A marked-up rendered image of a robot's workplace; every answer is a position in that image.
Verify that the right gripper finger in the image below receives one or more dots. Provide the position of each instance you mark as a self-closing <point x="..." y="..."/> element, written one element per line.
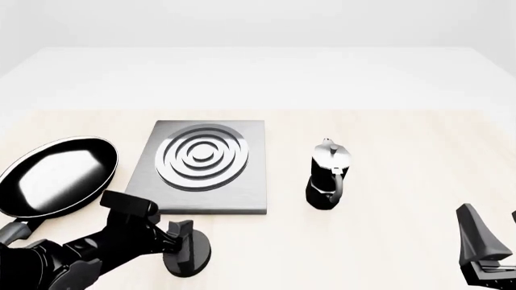
<point x="475" y="241"/>
<point x="514" y="217"/>

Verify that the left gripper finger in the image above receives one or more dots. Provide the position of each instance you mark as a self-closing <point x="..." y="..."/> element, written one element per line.
<point x="180" y="235"/>

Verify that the flat grey stove plate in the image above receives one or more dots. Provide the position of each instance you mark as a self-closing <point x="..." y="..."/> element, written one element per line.
<point x="246" y="169"/>

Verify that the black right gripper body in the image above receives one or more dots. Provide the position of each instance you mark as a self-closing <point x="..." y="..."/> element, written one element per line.
<point x="492" y="275"/>

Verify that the black and silver moka pot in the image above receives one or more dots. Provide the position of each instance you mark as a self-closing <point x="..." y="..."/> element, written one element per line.
<point x="322" y="187"/>

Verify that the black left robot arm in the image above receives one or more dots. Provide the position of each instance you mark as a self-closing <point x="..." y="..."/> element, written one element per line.
<point x="48" y="266"/>

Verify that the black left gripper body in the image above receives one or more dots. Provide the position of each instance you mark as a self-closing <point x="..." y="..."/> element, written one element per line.
<point x="155" y="241"/>

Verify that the black frying pan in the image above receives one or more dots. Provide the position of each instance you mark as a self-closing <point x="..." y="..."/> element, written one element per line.
<point x="60" y="178"/>

